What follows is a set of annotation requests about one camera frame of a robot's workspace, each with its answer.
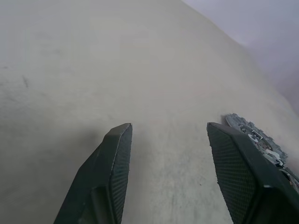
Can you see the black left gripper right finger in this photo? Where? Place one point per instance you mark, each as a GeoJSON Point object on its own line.
{"type": "Point", "coordinates": [252, 186]}

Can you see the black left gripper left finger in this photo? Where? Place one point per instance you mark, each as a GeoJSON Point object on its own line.
{"type": "Point", "coordinates": [98, 186]}

